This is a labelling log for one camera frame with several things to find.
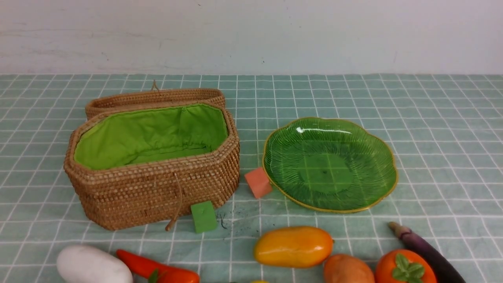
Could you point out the green glass leaf plate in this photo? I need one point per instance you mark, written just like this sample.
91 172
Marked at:
329 165

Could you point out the purple eggplant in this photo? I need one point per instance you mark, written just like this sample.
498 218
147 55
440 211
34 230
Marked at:
442 268

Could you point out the orange persimmon green leaves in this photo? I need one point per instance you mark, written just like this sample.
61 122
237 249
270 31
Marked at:
403 266

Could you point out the woven wicker basket green lining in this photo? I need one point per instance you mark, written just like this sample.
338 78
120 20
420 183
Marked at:
153 163

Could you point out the woven wicker basket lid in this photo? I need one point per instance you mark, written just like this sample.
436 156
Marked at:
154 96

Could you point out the white radish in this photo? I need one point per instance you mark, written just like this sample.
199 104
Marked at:
88 264

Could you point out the orange foam cube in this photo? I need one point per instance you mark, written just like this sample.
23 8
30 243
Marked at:
258 182

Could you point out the green foam cube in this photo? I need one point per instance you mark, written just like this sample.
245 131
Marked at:
204 217

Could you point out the yellow orange mango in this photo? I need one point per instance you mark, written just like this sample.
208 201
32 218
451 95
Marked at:
294 247

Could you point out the brown potato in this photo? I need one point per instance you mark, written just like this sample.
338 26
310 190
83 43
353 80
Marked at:
343 268

